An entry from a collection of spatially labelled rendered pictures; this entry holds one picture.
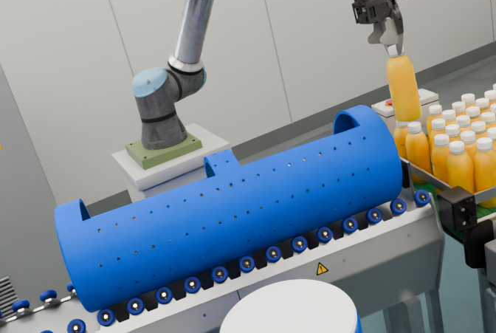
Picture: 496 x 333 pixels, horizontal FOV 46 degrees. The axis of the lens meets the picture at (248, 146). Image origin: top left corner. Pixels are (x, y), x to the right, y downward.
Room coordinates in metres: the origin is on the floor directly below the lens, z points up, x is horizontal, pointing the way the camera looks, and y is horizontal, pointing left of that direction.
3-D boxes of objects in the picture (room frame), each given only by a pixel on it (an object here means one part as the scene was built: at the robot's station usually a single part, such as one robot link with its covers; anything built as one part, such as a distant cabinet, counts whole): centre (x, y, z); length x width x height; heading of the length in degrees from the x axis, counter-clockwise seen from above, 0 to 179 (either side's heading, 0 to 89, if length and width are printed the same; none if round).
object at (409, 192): (1.51, -0.41, 0.99); 0.10 x 0.02 x 0.12; 12
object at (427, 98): (1.84, -0.55, 1.05); 0.20 x 0.10 x 0.10; 102
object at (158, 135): (1.81, 0.26, 1.23); 0.15 x 0.15 x 0.10
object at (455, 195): (1.33, -0.50, 0.95); 0.10 x 0.07 x 0.10; 12
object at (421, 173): (1.53, -0.49, 0.96); 0.40 x 0.01 x 0.03; 12
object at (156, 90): (1.81, 0.25, 1.35); 0.13 x 0.12 x 0.14; 138
